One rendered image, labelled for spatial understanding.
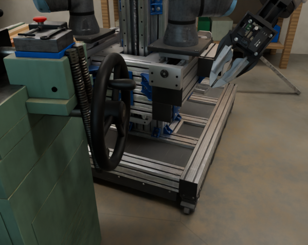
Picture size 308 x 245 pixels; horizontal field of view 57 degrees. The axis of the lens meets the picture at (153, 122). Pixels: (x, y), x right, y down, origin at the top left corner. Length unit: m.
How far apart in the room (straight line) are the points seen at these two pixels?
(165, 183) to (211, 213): 0.30
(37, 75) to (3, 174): 0.21
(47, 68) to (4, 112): 0.12
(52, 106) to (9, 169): 0.16
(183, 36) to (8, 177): 0.84
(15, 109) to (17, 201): 0.20
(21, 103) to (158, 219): 1.02
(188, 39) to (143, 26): 0.25
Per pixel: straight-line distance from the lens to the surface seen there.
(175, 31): 1.21
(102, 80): 0.59
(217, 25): 3.55
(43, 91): 0.67
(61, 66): 0.63
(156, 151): 1.57
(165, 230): 1.47
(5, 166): 0.65
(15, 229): 0.75
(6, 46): 0.76
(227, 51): 0.62
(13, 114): 0.65
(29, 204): 0.76
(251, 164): 1.92
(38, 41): 0.65
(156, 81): 1.15
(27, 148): 0.71
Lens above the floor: 1.15
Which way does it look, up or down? 31 degrees down
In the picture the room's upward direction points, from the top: straight up
